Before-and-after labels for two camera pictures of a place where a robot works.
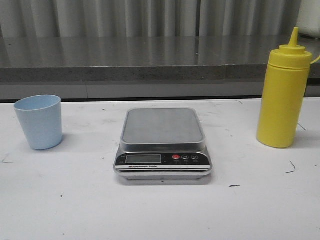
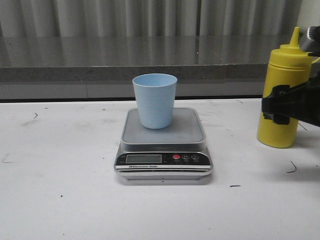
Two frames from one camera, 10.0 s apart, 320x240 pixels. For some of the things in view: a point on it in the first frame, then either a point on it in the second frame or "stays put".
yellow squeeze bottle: [283, 93] stays put
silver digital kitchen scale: [162, 143] stays put
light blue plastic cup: [40, 117] to [155, 94]
